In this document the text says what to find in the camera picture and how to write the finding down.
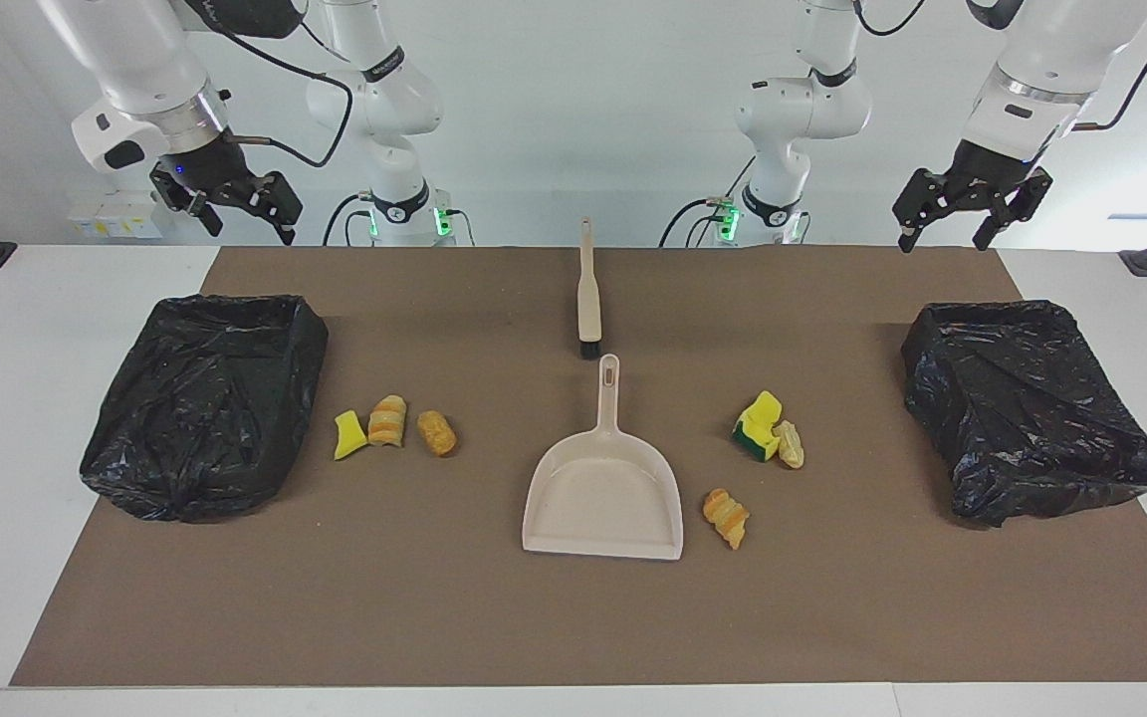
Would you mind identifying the yellow sponge with green back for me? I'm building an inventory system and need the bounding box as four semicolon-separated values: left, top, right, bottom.
732;418;782;465

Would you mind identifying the black bag lined bin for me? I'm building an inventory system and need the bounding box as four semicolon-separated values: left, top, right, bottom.
900;300;1147;529
80;294;330;524

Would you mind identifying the brown table mat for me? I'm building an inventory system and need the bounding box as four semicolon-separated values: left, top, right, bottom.
11;246;1147;688

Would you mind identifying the beige hand brush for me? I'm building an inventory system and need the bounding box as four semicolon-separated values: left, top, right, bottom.
576;219;606;359

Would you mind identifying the beige plastic dustpan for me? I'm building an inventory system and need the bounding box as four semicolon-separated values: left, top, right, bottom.
522;354;685;561

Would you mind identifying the small yellow sponge piece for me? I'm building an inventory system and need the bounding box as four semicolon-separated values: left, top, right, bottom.
334;409;368;461

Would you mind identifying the orange striped bread roll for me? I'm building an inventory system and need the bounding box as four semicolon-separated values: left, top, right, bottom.
367;395;408;449

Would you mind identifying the black base cable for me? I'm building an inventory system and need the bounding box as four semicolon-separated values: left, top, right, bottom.
323;192;377;247
660;154;756;247

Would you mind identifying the white wall box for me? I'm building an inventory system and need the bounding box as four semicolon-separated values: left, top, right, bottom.
66;192;164;240

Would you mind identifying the brown bread roll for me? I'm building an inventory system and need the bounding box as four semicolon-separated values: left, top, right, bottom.
416;410;458;458

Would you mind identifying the orange flaky croissant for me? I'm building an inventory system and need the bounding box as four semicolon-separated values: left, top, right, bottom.
702;488;751;551

